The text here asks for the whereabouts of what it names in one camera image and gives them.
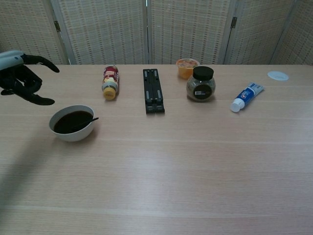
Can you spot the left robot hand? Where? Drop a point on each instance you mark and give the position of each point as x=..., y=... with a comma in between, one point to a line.
x=19, y=80

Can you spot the black plastic spoon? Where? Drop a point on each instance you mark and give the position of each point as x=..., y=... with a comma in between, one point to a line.
x=94, y=119

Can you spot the white bowl with dark inside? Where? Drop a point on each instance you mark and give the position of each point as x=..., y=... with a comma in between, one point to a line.
x=73, y=136

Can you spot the brass screen hinge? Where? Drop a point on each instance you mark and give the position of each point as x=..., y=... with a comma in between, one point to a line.
x=234, y=22
x=57, y=26

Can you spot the drink bottle with yellow cap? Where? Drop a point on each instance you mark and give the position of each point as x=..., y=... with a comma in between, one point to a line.
x=110, y=80

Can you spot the woven folding screen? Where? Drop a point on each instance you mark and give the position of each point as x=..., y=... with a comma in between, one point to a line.
x=105, y=31

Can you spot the black folding stand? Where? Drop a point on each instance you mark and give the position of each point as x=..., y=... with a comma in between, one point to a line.
x=152, y=98

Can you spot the orange jelly cup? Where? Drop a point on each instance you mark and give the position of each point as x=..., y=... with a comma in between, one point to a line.
x=183, y=71

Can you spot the glass jar with black lid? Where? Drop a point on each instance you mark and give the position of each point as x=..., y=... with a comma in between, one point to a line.
x=200, y=90

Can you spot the blue white toothpaste tube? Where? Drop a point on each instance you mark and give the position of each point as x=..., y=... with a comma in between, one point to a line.
x=245, y=96

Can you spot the white round table grommet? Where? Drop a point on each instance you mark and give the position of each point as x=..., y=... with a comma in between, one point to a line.
x=278, y=75

